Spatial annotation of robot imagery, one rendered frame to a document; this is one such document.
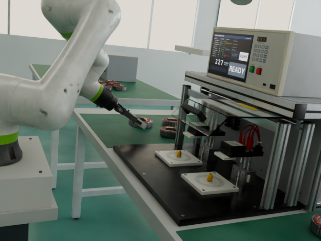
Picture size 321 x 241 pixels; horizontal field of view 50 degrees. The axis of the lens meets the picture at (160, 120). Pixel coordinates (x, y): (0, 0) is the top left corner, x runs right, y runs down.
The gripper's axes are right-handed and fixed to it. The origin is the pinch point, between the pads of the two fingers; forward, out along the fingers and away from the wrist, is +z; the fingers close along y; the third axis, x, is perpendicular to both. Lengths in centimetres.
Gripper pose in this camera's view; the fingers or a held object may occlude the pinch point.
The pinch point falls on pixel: (139, 122)
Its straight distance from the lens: 176.2
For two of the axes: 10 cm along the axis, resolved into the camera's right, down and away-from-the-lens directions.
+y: -3.9, -2.6, 8.9
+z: 7.3, 5.1, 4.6
